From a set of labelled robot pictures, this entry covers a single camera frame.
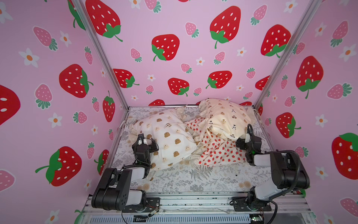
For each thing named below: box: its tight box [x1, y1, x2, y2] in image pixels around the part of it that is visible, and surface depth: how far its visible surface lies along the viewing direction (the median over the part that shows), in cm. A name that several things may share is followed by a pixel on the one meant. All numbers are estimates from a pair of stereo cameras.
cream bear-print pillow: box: [199, 98, 256, 140], surface depth 89 cm
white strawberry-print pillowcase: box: [184, 117, 246, 167], surface depth 90 cm
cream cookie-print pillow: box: [128, 108, 200, 171], surface depth 92 cm
